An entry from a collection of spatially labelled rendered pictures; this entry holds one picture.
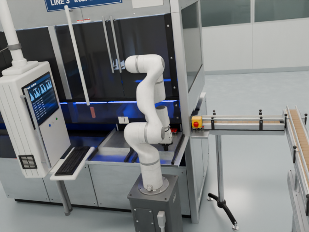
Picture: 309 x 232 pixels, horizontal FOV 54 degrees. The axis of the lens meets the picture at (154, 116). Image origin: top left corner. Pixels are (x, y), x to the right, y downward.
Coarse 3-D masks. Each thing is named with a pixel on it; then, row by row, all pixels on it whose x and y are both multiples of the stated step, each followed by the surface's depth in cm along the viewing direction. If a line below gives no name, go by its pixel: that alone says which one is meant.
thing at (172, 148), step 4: (180, 136) 228; (172, 140) 230; (176, 140) 229; (152, 144) 229; (156, 144) 228; (172, 144) 225; (176, 144) 224; (156, 148) 222; (160, 148) 221; (168, 148) 220; (172, 148) 219; (176, 148) 215; (160, 152) 212; (164, 152) 211; (168, 152) 210; (172, 152) 209
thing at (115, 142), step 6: (114, 132) 257; (120, 132) 255; (108, 138) 245; (114, 138) 246; (120, 138) 245; (102, 144) 235; (108, 144) 238; (114, 144) 237; (120, 144) 235; (126, 144) 234; (102, 150) 229; (108, 150) 227; (114, 150) 226; (120, 150) 224; (126, 150) 223
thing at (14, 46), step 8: (0, 0) 192; (0, 8) 194; (8, 8) 197; (0, 16) 196; (8, 16) 197; (8, 24) 198; (8, 32) 200; (8, 40) 202; (16, 40) 204; (8, 48) 204; (16, 48) 204; (16, 56) 206; (16, 64) 207; (24, 64) 209
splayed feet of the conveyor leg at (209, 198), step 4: (208, 196) 293; (212, 196) 284; (216, 196) 280; (208, 200) 294; (216, 200) 277; (224, 200) 271; (220, 204) 268; (224, 204) 267; (224, 208) 265; (228, 208) 264; (228, 212) 261; (228, 216) 260; (232, 216) 258; (232, 220) 256; (236, 224) 256; (232, 228) 257; (236, 228) 256
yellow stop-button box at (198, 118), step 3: (192, 117) 228; (195, 117) 228; (198, 117) 227; (201, 117) 228; (192, 120) 226; (195, 120) 225; (198, 120) 225; (201, 120) 228; (192, 123) 227; (201, 123) 228; (192, 126) 228; (198, 126) 227; (201, 126) 228
